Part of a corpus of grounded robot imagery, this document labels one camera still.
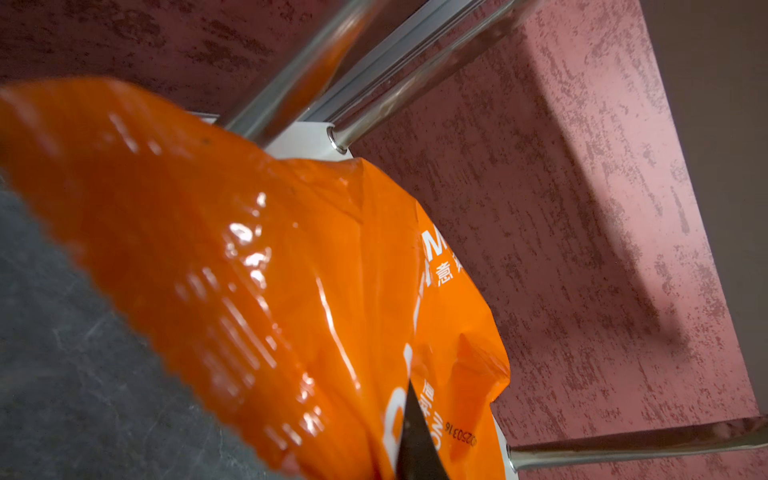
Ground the orange pasta bag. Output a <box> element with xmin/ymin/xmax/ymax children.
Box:
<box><xmin>1</xmin><ymin>78</ymin><xmax>510</xmax><ymax>479</ymax></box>

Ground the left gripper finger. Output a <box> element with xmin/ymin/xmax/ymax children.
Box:
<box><xmin>396</xmin><ymin>384</ymin><xmax>449</xmax><ymax>480</ymax></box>

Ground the white two-tier shelf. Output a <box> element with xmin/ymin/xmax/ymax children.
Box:
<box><xmin>191</xmin><ymin>0</ymin><xmax>768</xmax><ymax>480</ymax></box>

